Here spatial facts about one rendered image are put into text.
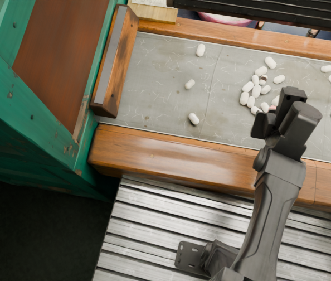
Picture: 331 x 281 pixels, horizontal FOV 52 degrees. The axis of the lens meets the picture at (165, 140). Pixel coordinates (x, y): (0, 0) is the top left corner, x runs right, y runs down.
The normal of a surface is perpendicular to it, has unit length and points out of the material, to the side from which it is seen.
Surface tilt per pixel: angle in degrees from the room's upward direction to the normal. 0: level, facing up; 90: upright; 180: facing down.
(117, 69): 67
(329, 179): 0
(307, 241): 0
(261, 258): 20
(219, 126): 0
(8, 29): 90
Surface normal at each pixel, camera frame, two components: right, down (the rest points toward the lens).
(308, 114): 0.28, -0.78
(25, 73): 0.98, 0.17
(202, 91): -0.01, -0.28
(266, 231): 0.13, -0.55
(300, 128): -0.33, 0.47
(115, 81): 0.90, 0.05
